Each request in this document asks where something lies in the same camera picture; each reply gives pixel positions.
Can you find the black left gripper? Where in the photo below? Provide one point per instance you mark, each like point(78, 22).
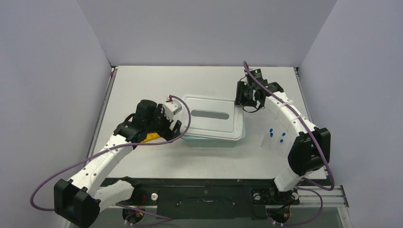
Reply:
point(167, 133)

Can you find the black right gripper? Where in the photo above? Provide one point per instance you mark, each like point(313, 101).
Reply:
point(240, 94)

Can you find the teal plastic bin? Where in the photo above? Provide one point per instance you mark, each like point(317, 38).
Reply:
point(193, 141)

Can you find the yellow test tube rack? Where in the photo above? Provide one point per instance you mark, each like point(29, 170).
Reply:
point(151, 137)

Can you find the white plastic bin lid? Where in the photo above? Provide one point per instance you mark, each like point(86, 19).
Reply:
point(213, 117)

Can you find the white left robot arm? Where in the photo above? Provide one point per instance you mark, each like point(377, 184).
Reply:
point(80, 199)

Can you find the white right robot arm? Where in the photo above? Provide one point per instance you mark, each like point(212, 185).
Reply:
point(306, 147)

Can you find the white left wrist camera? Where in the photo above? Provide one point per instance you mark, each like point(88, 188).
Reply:
point(171, 108)

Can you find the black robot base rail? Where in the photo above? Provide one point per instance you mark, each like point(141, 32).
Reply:
point(211, 198)

